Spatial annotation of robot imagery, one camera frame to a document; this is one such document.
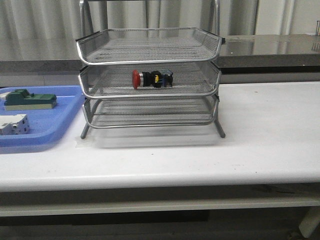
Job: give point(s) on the red emergency stop button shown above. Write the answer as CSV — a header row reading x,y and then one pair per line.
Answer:
x,y
156,79

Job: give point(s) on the silver mesh tray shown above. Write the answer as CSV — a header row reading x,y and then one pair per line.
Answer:
x,y
145,112
190,79
148,45

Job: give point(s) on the blue plastic tray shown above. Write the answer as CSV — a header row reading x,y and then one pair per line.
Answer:
x,y
47,126

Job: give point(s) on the dark back counter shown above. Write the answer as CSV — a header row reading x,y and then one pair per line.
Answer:
x,y
240,54

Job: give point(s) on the green electrical module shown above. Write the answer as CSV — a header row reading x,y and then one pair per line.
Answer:
x,y
22,99

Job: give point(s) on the white table leg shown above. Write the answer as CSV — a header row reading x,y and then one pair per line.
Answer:
x,y
310,222

